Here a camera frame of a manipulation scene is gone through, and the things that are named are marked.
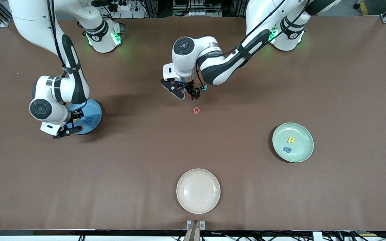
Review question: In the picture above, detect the blue round plate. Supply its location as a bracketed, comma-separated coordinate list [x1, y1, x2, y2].
[67, 98, 102, 135]

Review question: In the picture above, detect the dark electronics rack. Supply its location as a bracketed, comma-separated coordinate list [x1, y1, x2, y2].
[171, 0, 223, 18]

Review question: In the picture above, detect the brown table mat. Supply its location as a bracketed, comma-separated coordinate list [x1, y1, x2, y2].
[0, 15, 386, 231]

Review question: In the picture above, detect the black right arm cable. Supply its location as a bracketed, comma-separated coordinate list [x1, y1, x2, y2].
[46, 0, 88, 112]

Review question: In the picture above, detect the white power strip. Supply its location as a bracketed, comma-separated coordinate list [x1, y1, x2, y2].
[109, 0, 146, 19]

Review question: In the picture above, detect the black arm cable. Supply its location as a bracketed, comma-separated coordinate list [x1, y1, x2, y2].
[46, 0, 88, 112]
[193, 0, 309, 89]

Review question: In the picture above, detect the green round plate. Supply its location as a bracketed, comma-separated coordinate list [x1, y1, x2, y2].
[272, 123, 314, 163]

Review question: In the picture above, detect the metal bracket with wooden post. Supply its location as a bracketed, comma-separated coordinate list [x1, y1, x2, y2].
[186, 220, 206, 241]

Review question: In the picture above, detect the cream round plate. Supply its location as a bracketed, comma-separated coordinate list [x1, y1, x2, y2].
[176, 168, 221, 215]

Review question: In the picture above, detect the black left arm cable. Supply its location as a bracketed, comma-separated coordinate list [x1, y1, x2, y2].
[193, 0, 309, 89]

